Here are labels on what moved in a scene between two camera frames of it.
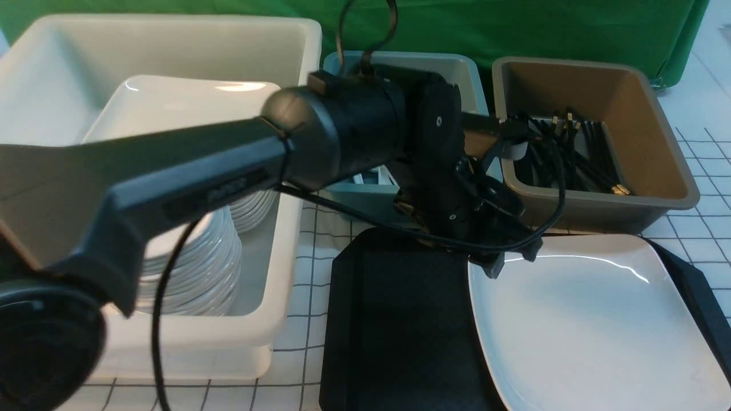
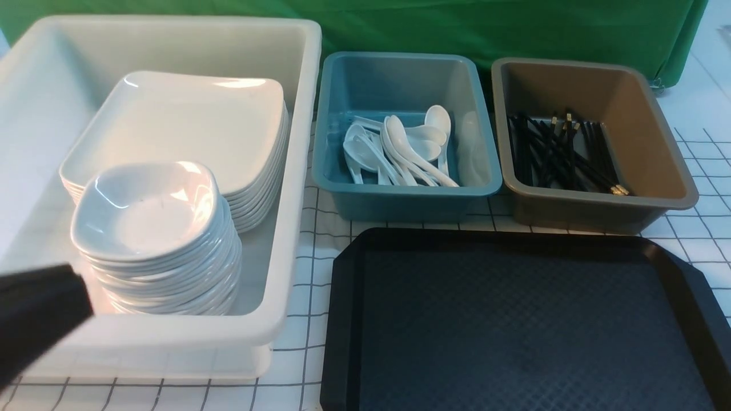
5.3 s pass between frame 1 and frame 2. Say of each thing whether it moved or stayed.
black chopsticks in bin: stayed
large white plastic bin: stayed
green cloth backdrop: stayed
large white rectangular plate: moved
